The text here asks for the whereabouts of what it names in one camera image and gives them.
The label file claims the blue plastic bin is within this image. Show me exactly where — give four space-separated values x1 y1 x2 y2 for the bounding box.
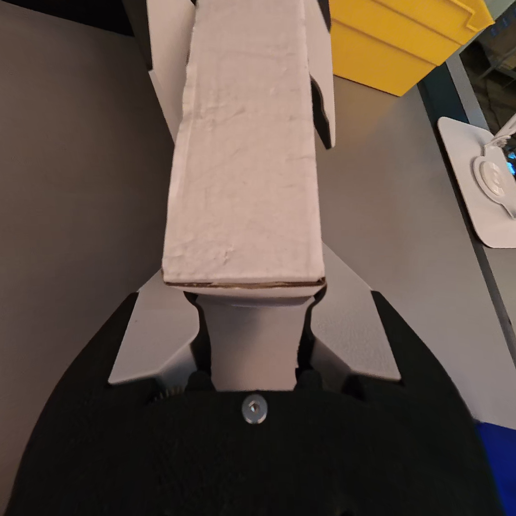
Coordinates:
474 419 516 516

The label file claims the white stand base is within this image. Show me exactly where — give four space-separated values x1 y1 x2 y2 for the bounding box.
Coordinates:
437 116 516 248

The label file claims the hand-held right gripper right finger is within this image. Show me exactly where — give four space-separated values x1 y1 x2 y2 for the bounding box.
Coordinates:
297 244 403 381

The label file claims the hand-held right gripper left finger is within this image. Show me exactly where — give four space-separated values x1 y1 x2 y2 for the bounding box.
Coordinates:
107 271 212 385

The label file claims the white cardboard box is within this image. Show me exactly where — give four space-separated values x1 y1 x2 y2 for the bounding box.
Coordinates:
161 0 327 392

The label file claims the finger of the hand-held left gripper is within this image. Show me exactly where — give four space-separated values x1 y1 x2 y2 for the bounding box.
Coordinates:
147 0 197 140
303 0 337 151

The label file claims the yellow plastic bin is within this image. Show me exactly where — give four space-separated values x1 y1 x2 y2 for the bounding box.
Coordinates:
328 0 496 96

